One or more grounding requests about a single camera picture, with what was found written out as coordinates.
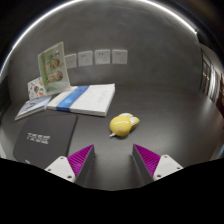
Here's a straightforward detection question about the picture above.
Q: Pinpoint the green menu sign stand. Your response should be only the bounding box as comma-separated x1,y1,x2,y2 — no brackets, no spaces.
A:
37,41,72,97

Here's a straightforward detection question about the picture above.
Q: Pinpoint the yellow rabbit-shaped computer mouse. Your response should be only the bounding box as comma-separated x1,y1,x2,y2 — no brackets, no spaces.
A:
109,112,141,138

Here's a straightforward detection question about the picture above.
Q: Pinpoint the white book with blue band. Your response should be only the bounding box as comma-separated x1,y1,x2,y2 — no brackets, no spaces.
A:
46,83,116,118

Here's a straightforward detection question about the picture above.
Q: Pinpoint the white wall socket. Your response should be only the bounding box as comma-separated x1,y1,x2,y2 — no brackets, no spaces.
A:
64,53,78,70
111,49,129,65
77,50,94,68
94,49,112,66

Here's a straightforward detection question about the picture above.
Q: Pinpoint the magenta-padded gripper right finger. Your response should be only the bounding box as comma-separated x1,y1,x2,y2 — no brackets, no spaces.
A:
132,143,184,186

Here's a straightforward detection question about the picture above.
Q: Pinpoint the white card with colourful stickers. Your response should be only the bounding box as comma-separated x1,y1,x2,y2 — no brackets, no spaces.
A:
27,76,48,101

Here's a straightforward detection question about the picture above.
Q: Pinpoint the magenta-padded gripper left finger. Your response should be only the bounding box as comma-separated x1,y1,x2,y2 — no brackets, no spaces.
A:
44,144,96,188

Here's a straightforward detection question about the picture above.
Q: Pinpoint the dark framed glass door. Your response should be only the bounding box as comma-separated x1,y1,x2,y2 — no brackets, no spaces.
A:
199,48,224,118

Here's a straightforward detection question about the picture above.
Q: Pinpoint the dark grey mouse pad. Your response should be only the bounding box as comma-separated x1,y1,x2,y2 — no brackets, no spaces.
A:
12,114,79,169

